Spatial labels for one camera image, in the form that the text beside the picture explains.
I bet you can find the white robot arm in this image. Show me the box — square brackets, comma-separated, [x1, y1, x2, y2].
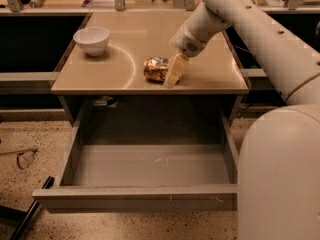
[165, 0, 320, 240]

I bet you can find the white ceramic bowl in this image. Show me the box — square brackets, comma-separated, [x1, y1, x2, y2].
[73, 27, 110, 56]

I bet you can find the black stand leg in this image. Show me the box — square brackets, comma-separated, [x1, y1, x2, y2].
[0, 175, 55, 240]

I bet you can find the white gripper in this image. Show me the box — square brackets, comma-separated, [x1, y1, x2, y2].
[164, 22, 207, 88]

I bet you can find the open grey top drawer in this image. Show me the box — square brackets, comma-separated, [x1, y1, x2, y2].
[33, 102, 238, 213]

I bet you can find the thin cable on floor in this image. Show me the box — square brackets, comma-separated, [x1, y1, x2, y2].
[0, 146, 39, 171]

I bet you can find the grey cabinet with beige top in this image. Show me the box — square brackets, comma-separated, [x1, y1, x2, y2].
[51, 10, 248, 122]

